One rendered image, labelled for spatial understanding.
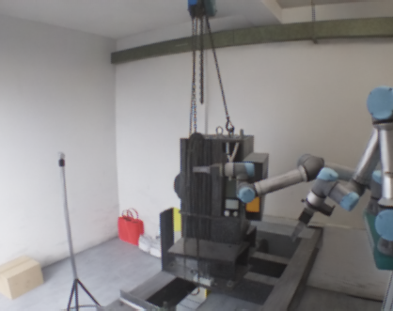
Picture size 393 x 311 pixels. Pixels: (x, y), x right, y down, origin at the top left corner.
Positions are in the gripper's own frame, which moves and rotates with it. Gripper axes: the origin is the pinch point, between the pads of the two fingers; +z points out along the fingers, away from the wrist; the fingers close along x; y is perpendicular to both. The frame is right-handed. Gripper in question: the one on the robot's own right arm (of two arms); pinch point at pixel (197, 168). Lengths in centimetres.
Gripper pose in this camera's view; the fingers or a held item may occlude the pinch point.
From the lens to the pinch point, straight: 161.7
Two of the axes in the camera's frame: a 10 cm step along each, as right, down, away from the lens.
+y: 0.2, 10.0, 1.0
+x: 2.4, -1.0, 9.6
